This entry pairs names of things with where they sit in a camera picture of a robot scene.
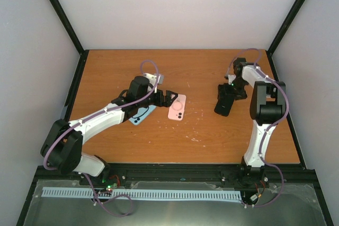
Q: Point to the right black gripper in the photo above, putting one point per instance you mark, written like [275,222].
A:
[241,95]

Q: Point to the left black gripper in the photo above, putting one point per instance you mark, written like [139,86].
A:
[168,102]

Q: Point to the black phone case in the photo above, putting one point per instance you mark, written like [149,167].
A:
[224,104]

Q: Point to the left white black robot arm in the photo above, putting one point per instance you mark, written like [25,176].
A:
[62,149]

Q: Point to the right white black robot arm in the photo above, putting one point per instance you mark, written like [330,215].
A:
[269,106]

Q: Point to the pink phone case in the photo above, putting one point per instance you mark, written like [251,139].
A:
[177,109]

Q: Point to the light blue phone case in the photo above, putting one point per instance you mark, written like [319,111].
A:
[142,114]

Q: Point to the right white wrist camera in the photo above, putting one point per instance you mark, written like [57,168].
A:
[230,78]

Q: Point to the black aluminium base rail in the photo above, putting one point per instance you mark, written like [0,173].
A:
[224,175]

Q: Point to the metal base plate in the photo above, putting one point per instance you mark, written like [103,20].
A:
[291,205]

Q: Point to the right black frame post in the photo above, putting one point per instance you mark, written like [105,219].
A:
[291,15]

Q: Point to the black frame post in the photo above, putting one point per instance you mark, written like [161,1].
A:
[67,25]
[291,15]

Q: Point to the light blue slotted cable duct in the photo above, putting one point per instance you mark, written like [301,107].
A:
[143,194]

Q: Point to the left black frame post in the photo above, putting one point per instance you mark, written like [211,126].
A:
[67,25]

